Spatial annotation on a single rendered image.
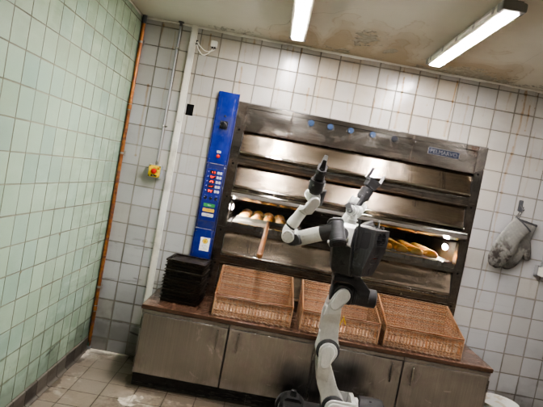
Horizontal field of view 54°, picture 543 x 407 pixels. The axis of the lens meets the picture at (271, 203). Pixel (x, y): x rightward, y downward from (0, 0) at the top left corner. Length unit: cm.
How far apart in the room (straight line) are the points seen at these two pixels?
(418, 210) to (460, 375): 122
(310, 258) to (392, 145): 107
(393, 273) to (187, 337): 165
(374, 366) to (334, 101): 195
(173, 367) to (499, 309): 251
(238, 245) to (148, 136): 108
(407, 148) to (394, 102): 37
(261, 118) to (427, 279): 179
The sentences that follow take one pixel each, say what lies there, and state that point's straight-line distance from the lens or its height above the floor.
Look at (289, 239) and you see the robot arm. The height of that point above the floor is 125.
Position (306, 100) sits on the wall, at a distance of 415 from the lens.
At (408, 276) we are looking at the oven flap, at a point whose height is 102.
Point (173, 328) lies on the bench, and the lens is 377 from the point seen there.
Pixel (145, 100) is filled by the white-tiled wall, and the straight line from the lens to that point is 426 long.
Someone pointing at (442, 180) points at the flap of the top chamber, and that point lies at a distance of 430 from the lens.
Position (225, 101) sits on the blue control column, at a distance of 413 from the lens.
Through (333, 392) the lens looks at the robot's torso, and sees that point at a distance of 345.
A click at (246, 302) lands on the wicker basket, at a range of 371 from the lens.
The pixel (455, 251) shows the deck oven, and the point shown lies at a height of 127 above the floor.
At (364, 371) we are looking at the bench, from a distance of 385.
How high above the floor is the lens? 159
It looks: 3 degrees down
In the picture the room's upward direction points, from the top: 11 degrees clockwise
